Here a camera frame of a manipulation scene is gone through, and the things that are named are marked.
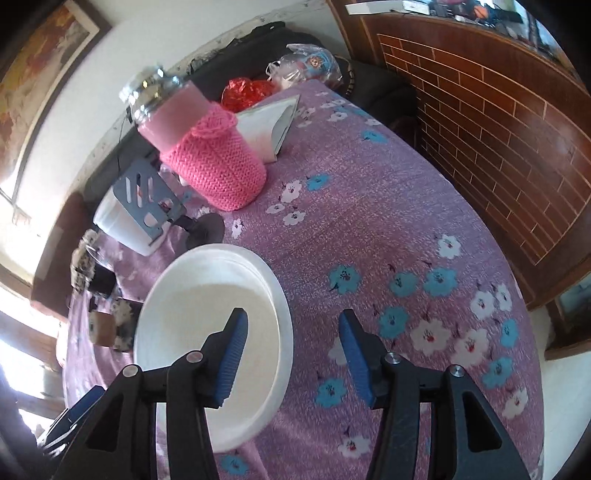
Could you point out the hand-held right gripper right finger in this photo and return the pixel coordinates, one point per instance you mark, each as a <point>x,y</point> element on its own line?
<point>358,360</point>

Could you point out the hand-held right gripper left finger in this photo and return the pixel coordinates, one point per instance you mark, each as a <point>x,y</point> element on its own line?
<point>233,364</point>

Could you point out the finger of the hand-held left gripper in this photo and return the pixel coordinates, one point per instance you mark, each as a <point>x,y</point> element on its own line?
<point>87,402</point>
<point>59,430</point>

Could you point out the white disposable bowl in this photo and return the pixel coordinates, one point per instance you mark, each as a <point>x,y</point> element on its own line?
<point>198,295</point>

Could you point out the purple floral tablecloth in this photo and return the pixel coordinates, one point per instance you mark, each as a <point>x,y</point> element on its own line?
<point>369,207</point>

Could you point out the white plastic container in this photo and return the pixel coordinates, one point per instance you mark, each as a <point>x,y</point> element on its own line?
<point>120,226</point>

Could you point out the grey phone stand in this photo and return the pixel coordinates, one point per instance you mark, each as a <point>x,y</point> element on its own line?
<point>138,189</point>

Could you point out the bottle with pink knit sleeve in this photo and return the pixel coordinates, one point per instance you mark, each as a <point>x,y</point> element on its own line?
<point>217,157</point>

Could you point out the white paper box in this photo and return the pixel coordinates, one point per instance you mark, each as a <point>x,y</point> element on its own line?
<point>263,129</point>

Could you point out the red plastic bag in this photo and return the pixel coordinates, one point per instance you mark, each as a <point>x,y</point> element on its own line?
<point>244,92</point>

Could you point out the brick pattern wooden cabinet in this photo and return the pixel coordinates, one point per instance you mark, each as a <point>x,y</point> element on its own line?
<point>485,115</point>

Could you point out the clear printed plastic bag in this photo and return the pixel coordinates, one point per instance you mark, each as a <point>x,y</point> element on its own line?
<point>304,64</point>

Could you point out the black sofa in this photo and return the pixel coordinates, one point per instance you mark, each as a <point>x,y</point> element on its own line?
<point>258,39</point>

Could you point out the framed wall painting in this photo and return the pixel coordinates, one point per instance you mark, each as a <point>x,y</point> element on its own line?
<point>41,78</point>

